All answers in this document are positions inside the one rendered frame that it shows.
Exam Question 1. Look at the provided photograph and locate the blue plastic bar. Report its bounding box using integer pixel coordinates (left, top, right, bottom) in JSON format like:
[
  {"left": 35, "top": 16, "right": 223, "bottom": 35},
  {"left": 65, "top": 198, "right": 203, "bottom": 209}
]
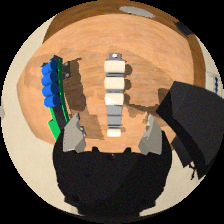
[
  {"left": 42, "top": 82, "right": 59, "bottom": 97},
  {"left": 41, "top": 71, "right": 58, "bottom": 86},
  {"left": 44, "top": 94, "right": 61, "bottom": 108},
  {"left": 41, "top": 60, "right": 58, "bottom": 76}
]

